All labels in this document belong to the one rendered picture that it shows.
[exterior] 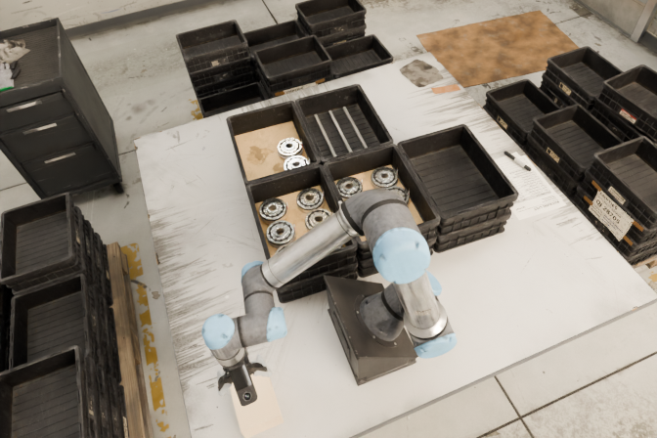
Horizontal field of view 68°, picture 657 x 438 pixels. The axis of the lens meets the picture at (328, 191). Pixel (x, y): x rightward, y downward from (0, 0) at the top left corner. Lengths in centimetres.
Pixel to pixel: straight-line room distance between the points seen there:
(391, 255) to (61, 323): 173
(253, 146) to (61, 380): 115
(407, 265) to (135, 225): 228
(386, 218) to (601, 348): 180
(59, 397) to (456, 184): 167
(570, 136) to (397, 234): 202
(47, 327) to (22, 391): 33
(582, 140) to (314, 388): 197
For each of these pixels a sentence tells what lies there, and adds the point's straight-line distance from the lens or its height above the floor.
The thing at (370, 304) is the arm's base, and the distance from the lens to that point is 153.
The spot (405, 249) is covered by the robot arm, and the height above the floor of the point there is 143.
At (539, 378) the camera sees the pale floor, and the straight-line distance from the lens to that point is 253.
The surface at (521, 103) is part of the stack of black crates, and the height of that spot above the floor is 27.
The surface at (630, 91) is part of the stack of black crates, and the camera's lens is 315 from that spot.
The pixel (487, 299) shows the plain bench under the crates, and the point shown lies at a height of 70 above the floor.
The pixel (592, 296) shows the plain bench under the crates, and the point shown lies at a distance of 195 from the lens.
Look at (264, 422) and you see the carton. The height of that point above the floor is 77.
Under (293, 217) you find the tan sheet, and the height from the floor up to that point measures 83.
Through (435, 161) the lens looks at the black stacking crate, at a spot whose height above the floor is 83.
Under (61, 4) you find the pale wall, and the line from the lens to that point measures 483.
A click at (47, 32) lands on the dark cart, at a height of 86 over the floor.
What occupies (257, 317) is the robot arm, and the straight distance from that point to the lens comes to 121.
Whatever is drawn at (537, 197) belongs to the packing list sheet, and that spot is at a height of 70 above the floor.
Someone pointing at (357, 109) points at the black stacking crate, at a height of 83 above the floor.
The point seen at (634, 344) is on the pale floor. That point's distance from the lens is 276.
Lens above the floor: 227
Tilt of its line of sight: 50 degrees down
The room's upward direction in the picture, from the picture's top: 5 degrees counter-clockwise
